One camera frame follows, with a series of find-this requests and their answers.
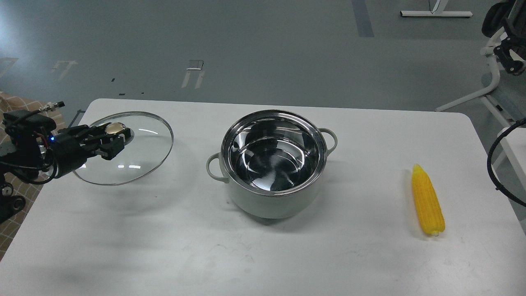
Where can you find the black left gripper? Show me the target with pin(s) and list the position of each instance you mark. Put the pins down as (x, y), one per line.
(69, 151)

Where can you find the glass pot lid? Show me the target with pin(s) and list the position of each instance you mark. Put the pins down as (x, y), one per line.
(150, 144)

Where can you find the yellow corn cob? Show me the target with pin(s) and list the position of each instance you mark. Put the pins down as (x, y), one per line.
(426, 202)

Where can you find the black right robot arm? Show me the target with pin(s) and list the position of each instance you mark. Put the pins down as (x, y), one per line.
(504, 25)

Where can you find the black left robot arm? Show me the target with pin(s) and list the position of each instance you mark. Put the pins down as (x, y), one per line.
(36, 156)

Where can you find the pale green cooking pot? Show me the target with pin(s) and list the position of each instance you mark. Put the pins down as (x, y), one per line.
(272, 162)

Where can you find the beige checkered cloth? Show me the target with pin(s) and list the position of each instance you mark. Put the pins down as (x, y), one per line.
(17, 197)

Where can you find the white desk foot bar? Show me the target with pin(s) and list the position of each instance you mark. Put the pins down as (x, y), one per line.
(437, 10)

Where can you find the white side table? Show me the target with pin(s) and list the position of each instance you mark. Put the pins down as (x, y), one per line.
(514, 146)

